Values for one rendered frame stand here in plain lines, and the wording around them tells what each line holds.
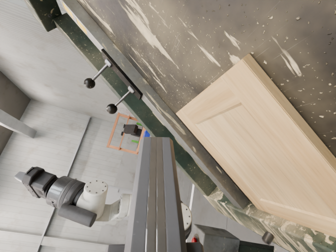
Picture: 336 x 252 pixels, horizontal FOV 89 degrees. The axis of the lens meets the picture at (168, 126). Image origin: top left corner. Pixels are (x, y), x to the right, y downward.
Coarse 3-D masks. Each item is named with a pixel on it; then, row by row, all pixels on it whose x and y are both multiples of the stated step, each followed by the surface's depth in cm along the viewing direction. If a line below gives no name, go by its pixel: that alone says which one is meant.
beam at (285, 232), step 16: (224, 208) 73; (240, 208) 61; (256, 208) 56; (256, 224) 56; (272, 224) 48; (288, 224) 44; (272, 240) 55; (288, 240) 46; (304, 240) 39; (320, 240) 37
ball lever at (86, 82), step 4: (108, 60) 58; (108, 64) 58; (104, 68) 59; (100, 72) 60; (96, 76) 60; (84, 80) 60; (88, 80) 60; (92, 80) 60; (84, 84) 60; (88, 84) 60; (92, 84) 60
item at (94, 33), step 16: (64, 0) 56; (80, 16) 57; (96, 32) 57; (112, 48) 58; (128, 64) 58; (144, 80) 59; (144, 96) 58; (160, 112) 58; (176, 128) 59; (192, 144) 59; (208, 160) 60; (224, 176) 60; (224, 192) 62; (240, 192) 61
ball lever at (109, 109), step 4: (128, 88) 59; (132, 88) 59; (128, 92) 60; (132, 92) 59; (124, 96) 60; (120, 100) 60; (108, 104) 61; (112, 104) 61; (116, 104) 61; (108, 108) 60; (112, 108) 60; (116, 108) 61; (108, 112) 61; (112, 112) 61
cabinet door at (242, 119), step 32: (256, 64) 25; (224, 96) 32; (256, 96) 27; (192, 128) 52; (224, 128) 40; (256, 128) 32; (288, 128) 26; (224, 160) 50; (256, 160) 39; (288, 160) 31; (320, 160) 26; (256, 192) 49; (288, 192) 38; (320, 192) 30; (320, 224) 36
